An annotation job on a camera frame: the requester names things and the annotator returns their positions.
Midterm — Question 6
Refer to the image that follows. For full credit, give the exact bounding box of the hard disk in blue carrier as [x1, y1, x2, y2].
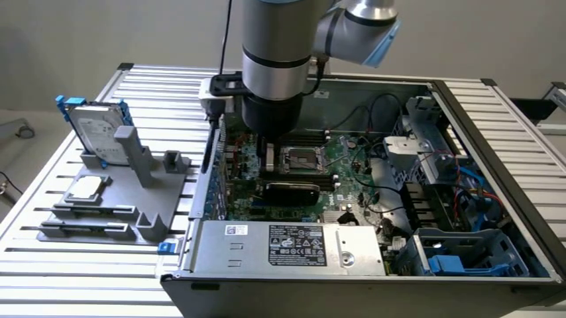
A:
[53, 95, 132, 168]

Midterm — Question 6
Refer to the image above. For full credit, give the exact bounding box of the neighbouring metal table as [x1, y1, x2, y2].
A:
[507, 81, 566, 136]

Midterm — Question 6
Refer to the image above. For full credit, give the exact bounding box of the silver chipset heatsink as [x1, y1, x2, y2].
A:
[320, 211, 355, 225]

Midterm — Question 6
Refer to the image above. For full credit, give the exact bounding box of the black floor cable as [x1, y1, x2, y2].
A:
[0, 171, 24, 197]

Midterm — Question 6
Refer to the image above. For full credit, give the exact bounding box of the black looped wire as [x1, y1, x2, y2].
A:
[328, 93, 404, 136]

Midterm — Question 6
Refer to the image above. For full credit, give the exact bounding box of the green motherboard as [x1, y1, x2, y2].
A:
[220, 127, 412, 246]

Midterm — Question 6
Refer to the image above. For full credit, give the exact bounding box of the RAM slot bank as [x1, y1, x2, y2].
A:
[291, 129, 332, 144]
[260, 172, 341, 192]

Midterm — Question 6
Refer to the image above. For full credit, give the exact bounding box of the grey-blue disk bay cage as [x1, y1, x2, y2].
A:
[409, 227, 532, 278]

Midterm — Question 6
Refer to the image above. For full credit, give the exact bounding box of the silver CPU chip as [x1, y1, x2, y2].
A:
[65, 175, 112, 200]

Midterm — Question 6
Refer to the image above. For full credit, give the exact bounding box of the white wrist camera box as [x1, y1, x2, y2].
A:
[197, 72, 243, 121]

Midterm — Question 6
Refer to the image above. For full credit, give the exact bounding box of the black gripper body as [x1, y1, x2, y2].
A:
[240, 93, 304, 139]

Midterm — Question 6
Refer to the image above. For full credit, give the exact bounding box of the caster wheel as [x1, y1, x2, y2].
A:
[14, 120, 36, 138]

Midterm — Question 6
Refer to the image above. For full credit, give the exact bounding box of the RAM stick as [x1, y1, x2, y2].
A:
[49, 205, 137, 217]
[37, 222, 129, 235]

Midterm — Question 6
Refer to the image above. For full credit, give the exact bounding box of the black open PC case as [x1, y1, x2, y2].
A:
[158, 73, 566, 318]

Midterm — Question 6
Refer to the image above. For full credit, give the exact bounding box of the grey parts rack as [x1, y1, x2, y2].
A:
[36, 125, 196, 246]

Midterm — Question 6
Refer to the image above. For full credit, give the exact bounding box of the red thin wire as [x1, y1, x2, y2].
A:
[416, 149, 464, 189]

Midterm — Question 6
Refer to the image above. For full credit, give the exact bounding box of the blue data wire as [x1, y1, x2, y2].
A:
[452, 164, 504, 229]

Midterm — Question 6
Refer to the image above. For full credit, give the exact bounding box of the grey power supply unit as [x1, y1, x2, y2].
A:
[178, 219, 388, 278]

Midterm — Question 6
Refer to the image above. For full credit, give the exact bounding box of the black heatsink module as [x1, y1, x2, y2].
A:
[263, 181, 320, 215]

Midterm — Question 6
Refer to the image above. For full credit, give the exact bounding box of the blue disk carrier handle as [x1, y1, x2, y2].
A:
[425, 254, 465, 276]

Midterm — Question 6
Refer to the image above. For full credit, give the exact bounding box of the CPU socket with metal frame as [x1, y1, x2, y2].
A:
[276, 144, 329, 174]

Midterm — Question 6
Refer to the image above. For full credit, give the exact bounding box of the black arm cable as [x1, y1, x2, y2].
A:
[217, 0, 235, 74]

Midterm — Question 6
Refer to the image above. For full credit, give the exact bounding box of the metal drive cage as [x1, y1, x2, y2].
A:
[381, 95, 460, 186]

